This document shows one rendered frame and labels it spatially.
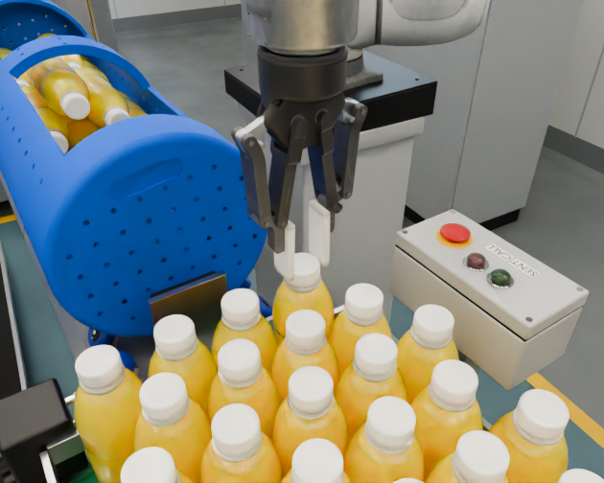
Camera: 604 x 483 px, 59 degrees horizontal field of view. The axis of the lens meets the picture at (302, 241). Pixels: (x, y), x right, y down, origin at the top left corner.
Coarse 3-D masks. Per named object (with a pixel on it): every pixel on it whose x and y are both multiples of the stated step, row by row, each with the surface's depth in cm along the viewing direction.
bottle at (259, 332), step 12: (228, 324) 55; (252, 324) 55; (264, 324) 57; (216, 336) 57; (228, 336) 55; (240, 336) 55; (252, 336) 55; (264, 336) 56; (216, 348) 57; (264, 348) 56; (276, 348) 59; (216, 360) 57; (264, 360) 57
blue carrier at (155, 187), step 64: (0, 0) 112; (0, 64) 86; (128, 64) 92; (0, 128) 77; (128, 128) 59; (192, 128) 62; (64, 192) 56; (128, 192) 59; (192, 192) 63; (64, 256) 58; (128, 256) 63; (192, 256) 68; (256, 256) 75; (128, 320) 68
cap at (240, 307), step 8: (240, 288) 56; (224, 296) 56; (232, 296) 56; (240, 296) 56; (248, 296) 56; (256, 296) 56; (224, 304) 55; (232, 304) 55; (240, 304) 55; (248, 304) 55; (256, 304) 55; (224, 312) 54; (232, 312) 54; (240, 312) 54; (248, 312) 54; (256, 312) 55; (232, 320) 54; (240, 320) 54; (248, 320) 55
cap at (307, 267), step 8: (296, 256) 59; (304, 256) 59; (312, 256) 59; (296, 264) 58; (304, 264) 58; (312, 264) 58; (296, 272) 57; (304, 272) 57; (312, 272) 57; (296, 280) 57; (304, 280) 57; (312, 280) 57
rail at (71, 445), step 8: (336, 312) 72; (64, 440) 57; (72, 440) 57; (80, 440) 58; (48, 448) 56; (56, 448) 56; (64, 448) 57; (72, 448) 58; (80, 448) 58; (56, 456) 57; (64, 456) 58; (56, 464) 57
